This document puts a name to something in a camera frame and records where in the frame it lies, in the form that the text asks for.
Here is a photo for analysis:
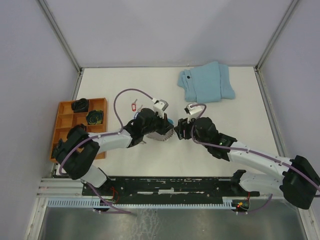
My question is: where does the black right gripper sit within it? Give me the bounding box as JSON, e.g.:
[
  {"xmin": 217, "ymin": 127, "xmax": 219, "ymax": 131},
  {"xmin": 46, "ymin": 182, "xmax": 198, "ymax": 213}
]
[{"xmin": 173, "ymin": 113, "xmax": 210, "ymax": 149}]

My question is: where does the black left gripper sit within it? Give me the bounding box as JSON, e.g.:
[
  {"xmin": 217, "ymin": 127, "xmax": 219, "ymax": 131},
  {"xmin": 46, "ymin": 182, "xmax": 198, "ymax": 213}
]
[{"xmin": 142, "ymin": 111, "xmax": 174, "ymax": 136}]

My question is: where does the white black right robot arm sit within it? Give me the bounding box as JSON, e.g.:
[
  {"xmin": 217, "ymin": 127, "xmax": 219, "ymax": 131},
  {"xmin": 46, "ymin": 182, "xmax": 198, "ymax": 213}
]
[{"xmin": 174, "ymin": 117, "xmax": 320, "ymax": 210}]

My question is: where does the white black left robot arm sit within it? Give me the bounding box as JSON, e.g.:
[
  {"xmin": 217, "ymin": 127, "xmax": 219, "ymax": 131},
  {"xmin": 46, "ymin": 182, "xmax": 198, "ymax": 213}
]
[{"xmin": 51, "ymin": 108, "xmax": 174, "ymax": 195}]

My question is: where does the key with red tag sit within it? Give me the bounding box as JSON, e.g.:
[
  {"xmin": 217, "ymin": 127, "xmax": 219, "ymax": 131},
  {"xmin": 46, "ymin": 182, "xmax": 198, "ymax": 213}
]
[{"xmin": 131, "ymin": 99, "xmax": 138, "ymax": 112}]

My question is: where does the light blue folded cloth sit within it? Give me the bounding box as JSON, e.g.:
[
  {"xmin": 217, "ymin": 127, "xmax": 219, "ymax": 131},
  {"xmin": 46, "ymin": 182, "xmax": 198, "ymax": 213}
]
[{"xmin": 177, "ymin": 61, "xmax": 236, "ymax": 104}]

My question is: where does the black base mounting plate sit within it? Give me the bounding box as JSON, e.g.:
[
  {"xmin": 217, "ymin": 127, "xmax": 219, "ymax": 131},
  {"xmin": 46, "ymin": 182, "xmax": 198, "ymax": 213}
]
[{"xmin": 96, "ymin": 176, "xmax": 260, "ymax": 197}]

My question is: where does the orange compartment tray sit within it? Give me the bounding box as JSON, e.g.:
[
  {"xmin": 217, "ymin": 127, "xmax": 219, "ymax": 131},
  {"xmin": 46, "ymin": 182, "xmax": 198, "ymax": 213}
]
[{"xmin": 49, "ymin": 98, "xmax": 108, "ymax": 163}]

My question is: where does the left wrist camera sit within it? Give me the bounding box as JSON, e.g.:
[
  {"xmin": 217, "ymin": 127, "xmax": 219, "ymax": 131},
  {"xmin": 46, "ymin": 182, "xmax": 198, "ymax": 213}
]
[{"xmin": 152, "ymin": 98, "xmax": 169, "ymax": 119}]

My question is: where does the green blue coiled strap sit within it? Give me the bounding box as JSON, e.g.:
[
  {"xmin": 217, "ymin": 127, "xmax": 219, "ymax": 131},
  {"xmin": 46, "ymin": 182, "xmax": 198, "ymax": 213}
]
[{"xmin": 86, "ymin": 109, "xmax": 104, "ymax": 126}]

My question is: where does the black coiled strap top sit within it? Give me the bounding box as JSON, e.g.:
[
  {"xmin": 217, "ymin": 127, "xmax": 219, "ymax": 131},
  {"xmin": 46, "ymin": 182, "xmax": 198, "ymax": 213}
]
[{"xmin": 71, "ymin": 98, "xmax": 90, "ymax": 112}]

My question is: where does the black coiled strap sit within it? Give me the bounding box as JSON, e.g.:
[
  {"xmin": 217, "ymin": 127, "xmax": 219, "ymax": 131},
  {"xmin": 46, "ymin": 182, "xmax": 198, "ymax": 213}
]
[
  {"xmin": 51, "ymin": 139, "xmax": 66, "ymax": 157},
  {"xmin": 71, "ymin": 98, "xmax": 90, "ymax": 112}
]

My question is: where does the aluminium frame rail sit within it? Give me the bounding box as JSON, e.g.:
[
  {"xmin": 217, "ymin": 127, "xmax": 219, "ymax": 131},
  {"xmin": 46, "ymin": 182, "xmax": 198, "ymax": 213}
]
[{"xmin": 254, "ymin": 0, "xmax": 320, "ymax": 179}]

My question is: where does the white slotted cable duct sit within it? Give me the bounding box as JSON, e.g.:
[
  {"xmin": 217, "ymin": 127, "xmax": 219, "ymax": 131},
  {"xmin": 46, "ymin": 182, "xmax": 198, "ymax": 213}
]
[{"xmin": 47, "ymin": 197, "xmax": 238, "ymax": 208}]

